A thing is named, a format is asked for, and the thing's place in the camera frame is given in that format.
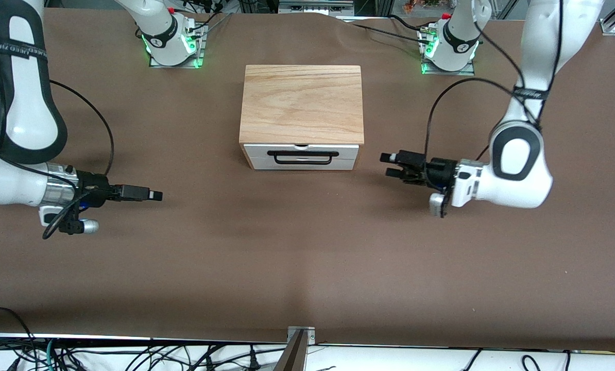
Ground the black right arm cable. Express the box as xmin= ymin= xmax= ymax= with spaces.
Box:
xmin=42 ymin=80 xmax=115 ymax=241

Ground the wooden drawer cabinet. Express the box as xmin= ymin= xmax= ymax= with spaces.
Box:
xmin=238 ymin=64 xmax=365 ymax=171

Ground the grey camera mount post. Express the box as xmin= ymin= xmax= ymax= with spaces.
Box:
xmin=273 ymin=326 xmax=317 ymax=371

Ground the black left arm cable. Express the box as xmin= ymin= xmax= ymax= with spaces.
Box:
xmin=424 ymin=0 xmax=566 ymax=161

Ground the black arm base cable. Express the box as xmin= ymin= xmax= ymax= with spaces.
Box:
xmin=181 ymin=0 xmax=233 ymax=34

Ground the white socket strip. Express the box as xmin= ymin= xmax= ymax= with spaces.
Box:
xmin=278 ymin=0 xmax=355 ymax=16

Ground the white drawer with black handle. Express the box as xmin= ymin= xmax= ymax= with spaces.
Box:
xmin=243 ymin=144 xmax=360 ymax=166

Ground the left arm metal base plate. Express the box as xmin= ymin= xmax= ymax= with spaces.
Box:
xmin=421 ymin=59 xmax=476 ymax=77

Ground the black looped cable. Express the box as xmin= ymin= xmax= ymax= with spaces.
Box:
xmin=0 ymin=307 xmax=36 ymax=361

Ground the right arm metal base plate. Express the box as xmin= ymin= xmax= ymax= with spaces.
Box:
xmin=148 ymin=49 xmax=205 ymax=69

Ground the black cable across table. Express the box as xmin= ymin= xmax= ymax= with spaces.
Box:
xmin=338 ymin=14 xmax=432 ymax=44

